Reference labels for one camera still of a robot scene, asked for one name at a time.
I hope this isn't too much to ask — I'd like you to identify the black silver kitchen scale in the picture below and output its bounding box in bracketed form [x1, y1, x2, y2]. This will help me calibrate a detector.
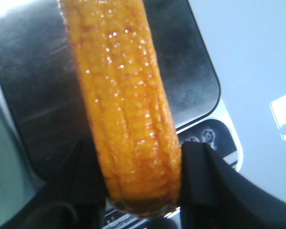
[0, 0, 244, 229]

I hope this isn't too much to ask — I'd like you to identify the orange corn cob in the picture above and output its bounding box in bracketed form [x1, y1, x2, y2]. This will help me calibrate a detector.
[59, 0, 181, 218]

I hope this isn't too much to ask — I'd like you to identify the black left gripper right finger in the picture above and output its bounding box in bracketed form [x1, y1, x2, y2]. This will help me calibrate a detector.
[180, 141, 286, 229]

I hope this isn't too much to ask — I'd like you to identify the pale green round plate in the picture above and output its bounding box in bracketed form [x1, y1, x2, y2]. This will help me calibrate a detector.
[0, 112, 35, 226]

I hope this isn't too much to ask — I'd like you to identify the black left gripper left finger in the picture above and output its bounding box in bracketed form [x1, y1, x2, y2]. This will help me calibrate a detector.
[1, 138, 106, 229]

